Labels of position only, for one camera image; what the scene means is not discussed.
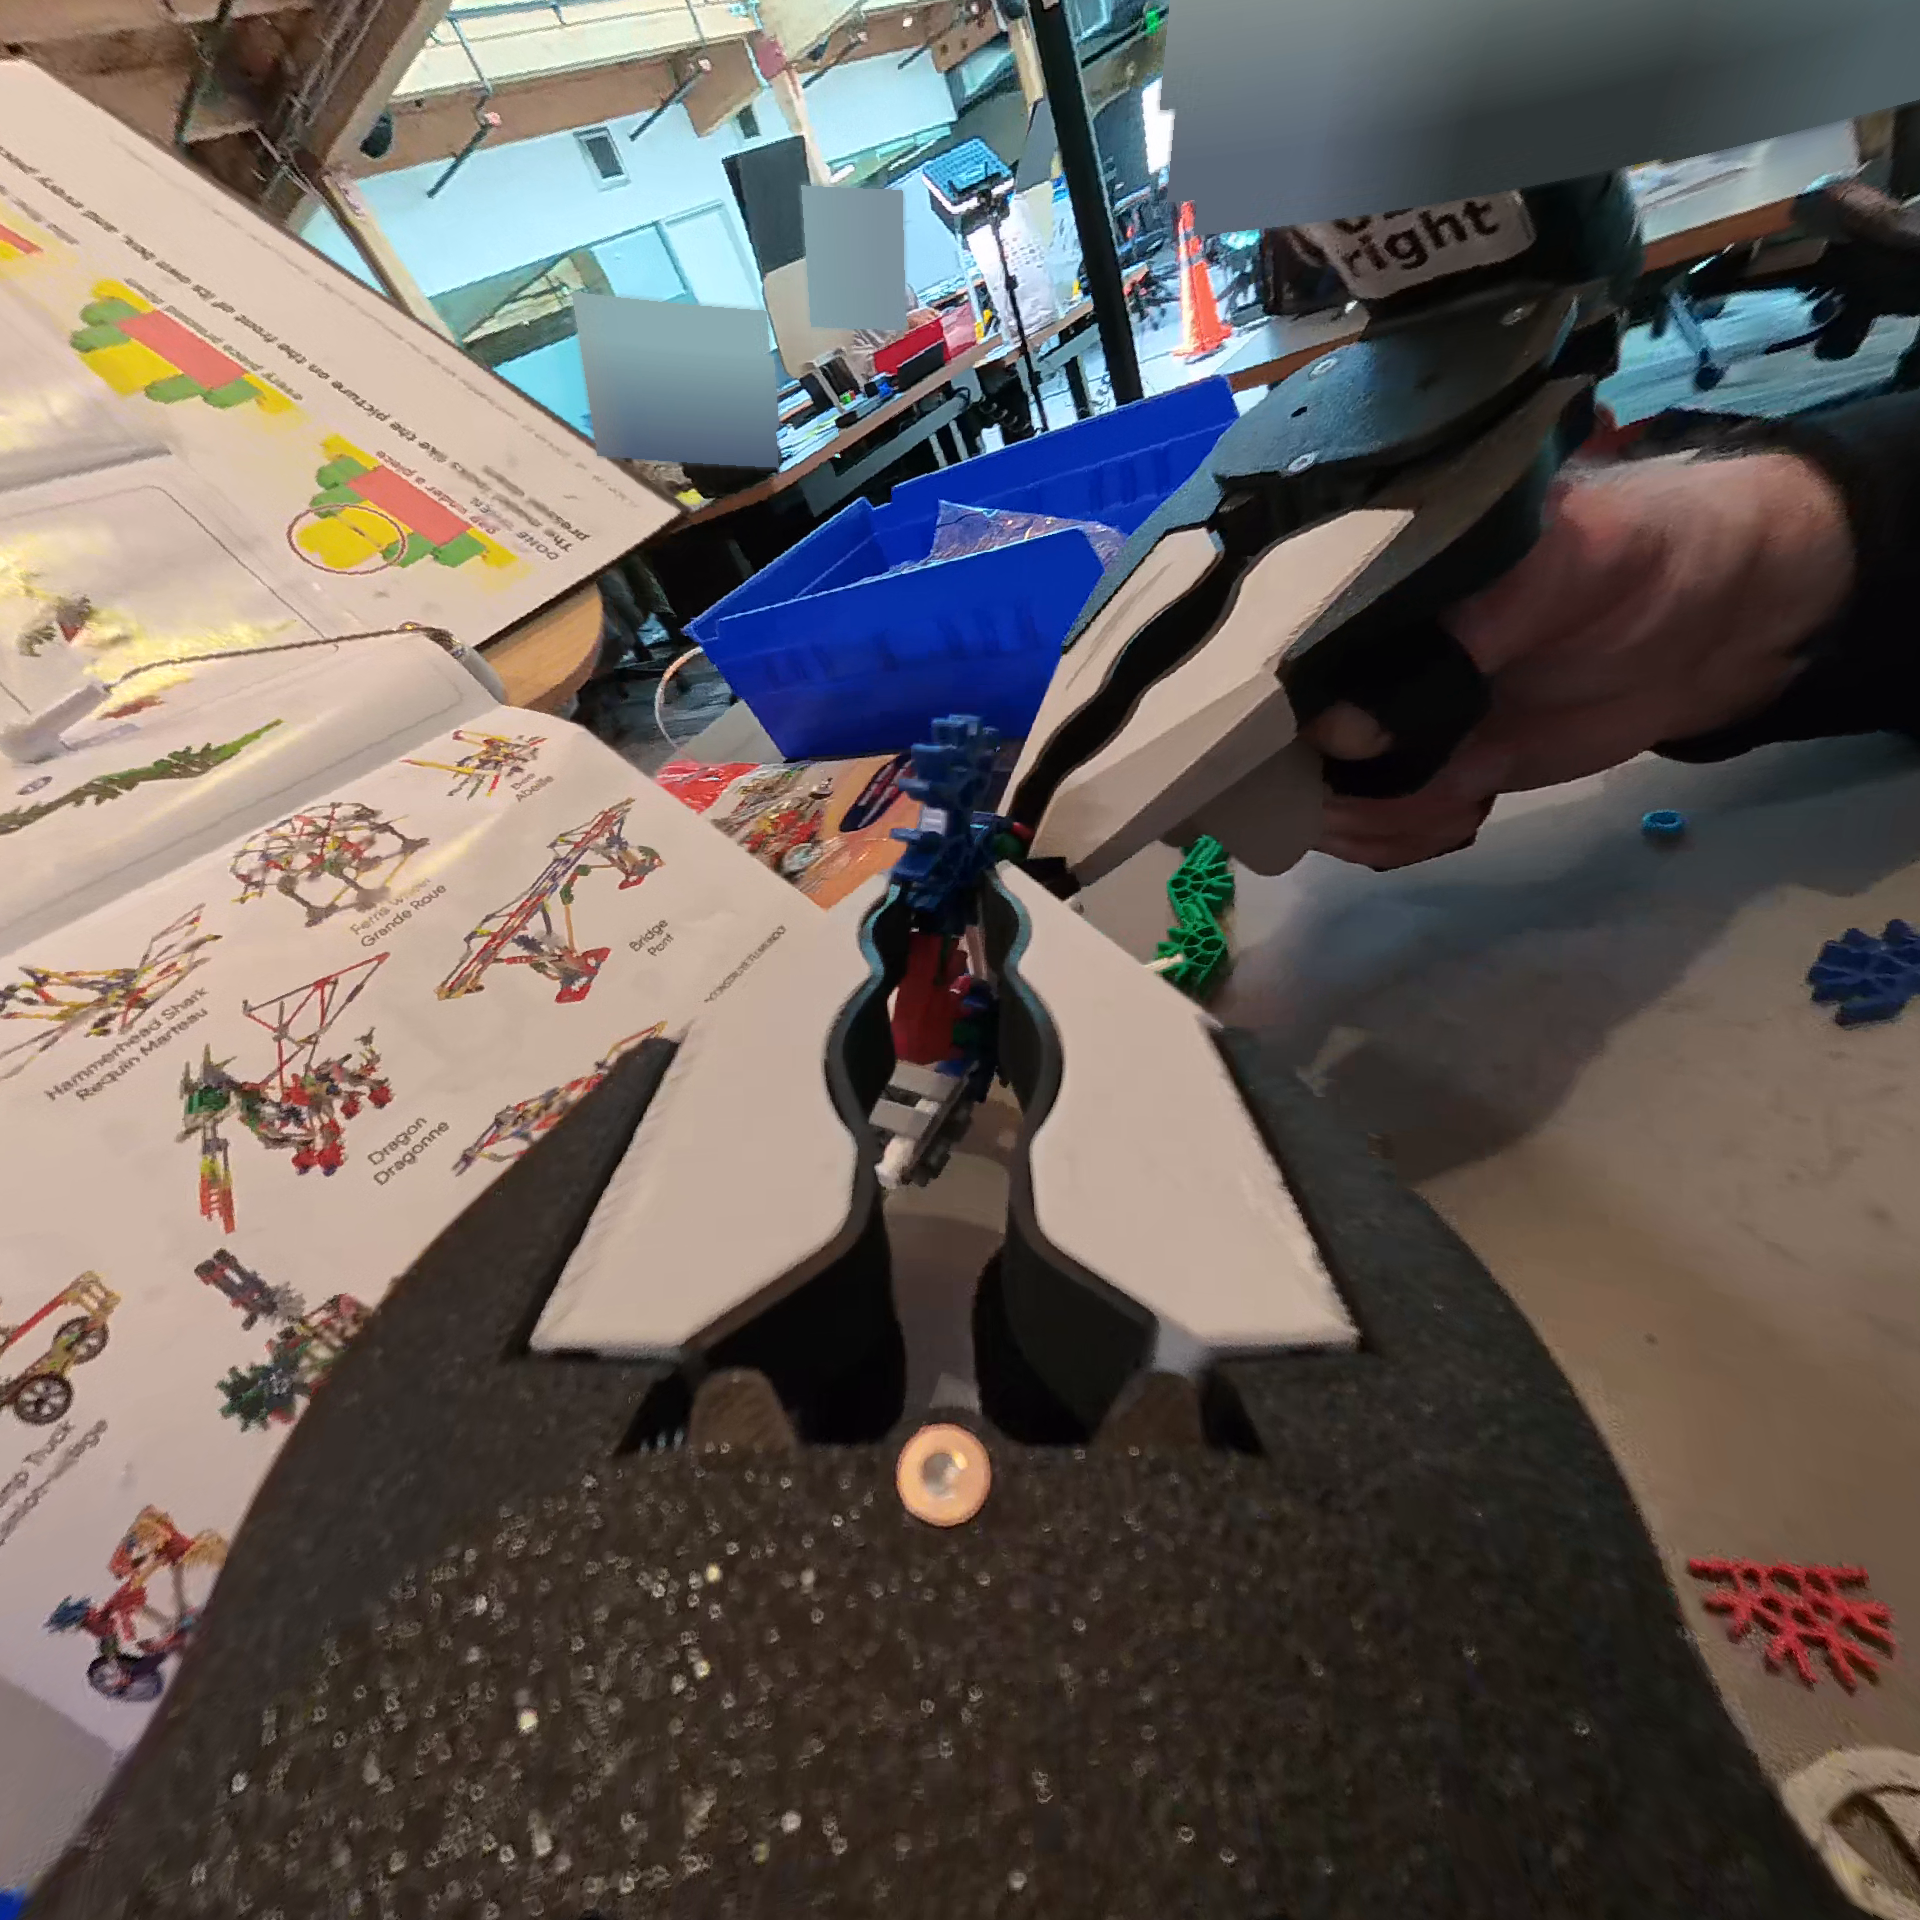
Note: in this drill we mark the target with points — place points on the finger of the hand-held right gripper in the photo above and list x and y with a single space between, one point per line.
1214 751
1120 659

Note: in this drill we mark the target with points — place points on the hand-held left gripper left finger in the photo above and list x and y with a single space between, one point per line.
719 1184

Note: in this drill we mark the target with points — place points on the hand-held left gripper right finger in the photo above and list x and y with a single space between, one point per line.
1170 1201

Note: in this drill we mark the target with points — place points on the blue snowflake connector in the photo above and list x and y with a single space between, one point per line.
1868 973
948 808

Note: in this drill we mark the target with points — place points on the colourful construction toy model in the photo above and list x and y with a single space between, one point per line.
922 1025

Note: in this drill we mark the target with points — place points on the person's right forearm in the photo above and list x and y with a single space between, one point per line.
1879 631

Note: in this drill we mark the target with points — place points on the person's right hand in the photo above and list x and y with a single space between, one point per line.
1651 600

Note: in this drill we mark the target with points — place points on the clear plastic bag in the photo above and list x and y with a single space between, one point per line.
1025 534

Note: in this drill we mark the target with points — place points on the blue plastic bin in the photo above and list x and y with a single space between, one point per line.
903 659

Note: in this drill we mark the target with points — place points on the orange traffic cone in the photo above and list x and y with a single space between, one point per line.
1200 299

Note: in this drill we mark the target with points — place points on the background work table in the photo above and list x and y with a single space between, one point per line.
903 422

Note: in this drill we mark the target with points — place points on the toy models instruction sheet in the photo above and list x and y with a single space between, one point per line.
376 1076

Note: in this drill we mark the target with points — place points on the brown plastic bag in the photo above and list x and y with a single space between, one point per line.
782 817

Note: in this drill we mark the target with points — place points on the black metal pole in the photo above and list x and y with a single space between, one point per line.
1091 196

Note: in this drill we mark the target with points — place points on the studio light on tripod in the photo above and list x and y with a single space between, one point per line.
968 178

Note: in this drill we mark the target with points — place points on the round wooden board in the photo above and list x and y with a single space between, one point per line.
546 643

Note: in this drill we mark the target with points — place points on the red half snowflake connector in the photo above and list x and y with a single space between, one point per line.
1792 1621

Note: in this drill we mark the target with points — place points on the white instruction booklet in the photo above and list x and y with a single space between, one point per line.
224 600

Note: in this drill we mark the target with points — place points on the brick building instruction sheet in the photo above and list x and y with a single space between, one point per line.
376 377

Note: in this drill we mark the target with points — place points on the grey spoked pulley wheel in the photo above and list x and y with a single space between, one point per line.
1862 1833

